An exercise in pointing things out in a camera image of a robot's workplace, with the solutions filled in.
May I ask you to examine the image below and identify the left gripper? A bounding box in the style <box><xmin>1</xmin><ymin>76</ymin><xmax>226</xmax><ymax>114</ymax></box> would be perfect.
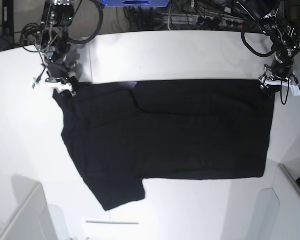
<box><xmin>258</xmin><ymin>53</ymin><xmax>297</xmax><ymax>96</ymax></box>

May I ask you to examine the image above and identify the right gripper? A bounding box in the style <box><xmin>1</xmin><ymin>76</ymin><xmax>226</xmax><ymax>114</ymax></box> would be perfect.
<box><xmin>44</xmin><ymin>55</ymin><xmax>78</xmax><ymax>97</ymax></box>

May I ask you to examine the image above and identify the black T-shirt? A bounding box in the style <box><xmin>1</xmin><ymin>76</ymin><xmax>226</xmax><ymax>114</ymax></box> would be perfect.
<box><xmin>53</xmin><ymin>79</ymin><xmax>275</xmax><ymax>211</ymax></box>

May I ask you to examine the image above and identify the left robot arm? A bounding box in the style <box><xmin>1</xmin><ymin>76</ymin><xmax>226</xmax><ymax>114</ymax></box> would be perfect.
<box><xmin>237</xmin><ymin>0</ymin><xmax>300</xmax><ymax>96</ymax></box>

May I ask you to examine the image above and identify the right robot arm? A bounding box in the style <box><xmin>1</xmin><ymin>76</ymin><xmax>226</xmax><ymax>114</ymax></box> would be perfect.
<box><xmin>36</xmin><ymin>0</ymin><xmax>78</xmax><ymax>96</ymax></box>

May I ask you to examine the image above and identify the blue box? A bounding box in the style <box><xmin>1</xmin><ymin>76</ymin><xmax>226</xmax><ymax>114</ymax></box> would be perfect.
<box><xmin>101</xmin><ymin>0</ymin><xmax>170</xmax><ymax>8</ymax></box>

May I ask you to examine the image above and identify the white power strip with plugs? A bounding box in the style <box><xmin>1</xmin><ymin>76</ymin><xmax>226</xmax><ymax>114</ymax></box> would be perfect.
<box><xmin>154</xmin><ymin>14</ymin><xmax>244</xmax><ymax>28</ymax></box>

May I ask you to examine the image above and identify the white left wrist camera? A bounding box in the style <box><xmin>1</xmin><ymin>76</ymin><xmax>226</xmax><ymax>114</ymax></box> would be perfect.
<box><xmin>289</xmin><ymin>83</ymin><xmax>300</xmax><ymax>97</ymax></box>

